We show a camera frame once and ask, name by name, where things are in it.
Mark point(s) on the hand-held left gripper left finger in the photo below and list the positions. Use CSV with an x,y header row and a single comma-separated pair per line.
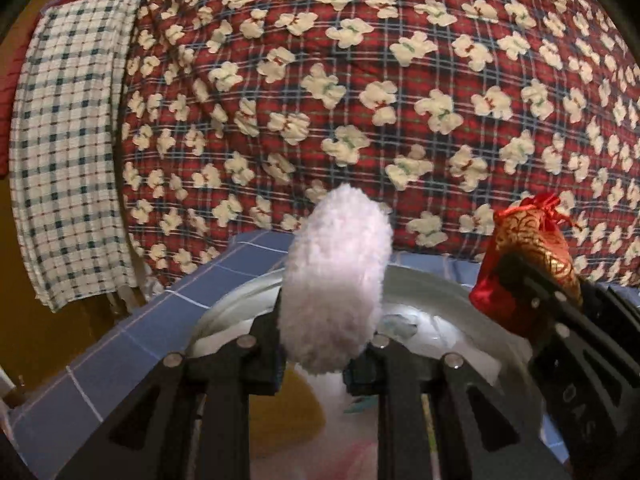
x,y
267,375

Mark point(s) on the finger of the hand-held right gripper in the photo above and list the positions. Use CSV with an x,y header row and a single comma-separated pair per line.
x,y
612,302
545,310

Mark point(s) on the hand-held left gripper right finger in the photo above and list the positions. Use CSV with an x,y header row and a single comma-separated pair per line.
x,y
357,377

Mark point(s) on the white plastic basin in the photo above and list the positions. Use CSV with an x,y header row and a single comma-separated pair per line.
x,y
440,310

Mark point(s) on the pale pink fluffy sock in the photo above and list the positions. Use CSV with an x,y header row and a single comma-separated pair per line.
x,y
335,270

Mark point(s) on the yellow cloth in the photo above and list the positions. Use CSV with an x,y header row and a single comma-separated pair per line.
x,y
295,405

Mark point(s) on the red plaid bear print quilt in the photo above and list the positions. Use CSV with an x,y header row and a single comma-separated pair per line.
x,y
350,85

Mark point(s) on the blue white checked towel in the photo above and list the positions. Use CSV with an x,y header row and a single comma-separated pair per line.
x,y
65,160

